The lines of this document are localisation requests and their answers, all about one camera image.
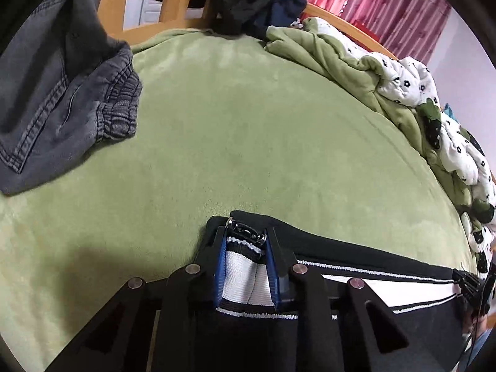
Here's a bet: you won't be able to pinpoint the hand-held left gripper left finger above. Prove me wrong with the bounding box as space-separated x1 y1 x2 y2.
44 225 233 372

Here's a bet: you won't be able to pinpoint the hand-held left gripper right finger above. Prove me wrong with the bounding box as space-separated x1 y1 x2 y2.
264 226 408 372

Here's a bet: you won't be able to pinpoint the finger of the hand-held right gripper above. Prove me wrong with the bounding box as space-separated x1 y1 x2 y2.
453 268 489 308

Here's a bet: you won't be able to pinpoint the black pants with white stripe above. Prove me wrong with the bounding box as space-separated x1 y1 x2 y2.
194 210 482 372

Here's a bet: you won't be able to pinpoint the grey denim pants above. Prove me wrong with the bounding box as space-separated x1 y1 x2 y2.
0 0 143 196

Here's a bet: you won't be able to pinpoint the green fleece bed cover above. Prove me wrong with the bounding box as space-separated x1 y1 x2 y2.
0 27 481 372

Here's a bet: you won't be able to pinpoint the white and green patterned quilt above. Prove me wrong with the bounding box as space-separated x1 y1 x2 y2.
265 16 496 280

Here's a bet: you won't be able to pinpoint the navy blue garment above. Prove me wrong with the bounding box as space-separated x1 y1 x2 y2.
251 0 309 40

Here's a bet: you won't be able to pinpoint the black jacket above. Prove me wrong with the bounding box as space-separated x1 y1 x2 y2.
201 0 280 38

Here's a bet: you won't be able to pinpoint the red curtain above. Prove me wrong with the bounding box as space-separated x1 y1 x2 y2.
269 0 452 65

